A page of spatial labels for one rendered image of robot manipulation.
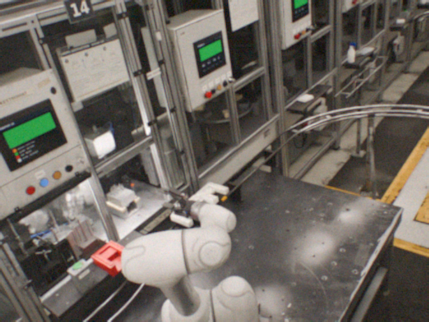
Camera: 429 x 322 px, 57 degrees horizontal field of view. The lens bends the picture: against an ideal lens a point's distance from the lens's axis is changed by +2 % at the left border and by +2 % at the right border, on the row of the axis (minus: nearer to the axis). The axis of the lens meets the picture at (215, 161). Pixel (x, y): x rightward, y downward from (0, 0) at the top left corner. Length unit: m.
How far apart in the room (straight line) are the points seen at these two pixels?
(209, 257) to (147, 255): 0.18
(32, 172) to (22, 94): 0.31
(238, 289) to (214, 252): 0.58
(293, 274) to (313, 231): 0.33
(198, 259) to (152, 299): 1.01
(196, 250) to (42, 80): 0.95
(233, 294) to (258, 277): 0.43
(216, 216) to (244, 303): 0.36
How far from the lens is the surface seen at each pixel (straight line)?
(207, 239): 1.11
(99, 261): 1.97
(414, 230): 3.41
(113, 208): 2.29
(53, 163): 1.78
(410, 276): 3.05
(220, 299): 1.68
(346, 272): 2.09
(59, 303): 1.96
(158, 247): 1.15
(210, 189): 2.34
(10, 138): 1.65
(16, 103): 1.66
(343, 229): 2.31
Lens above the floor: 2.20
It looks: 30 degrees down
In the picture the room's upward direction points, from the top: 10 degrees counter-clockwise
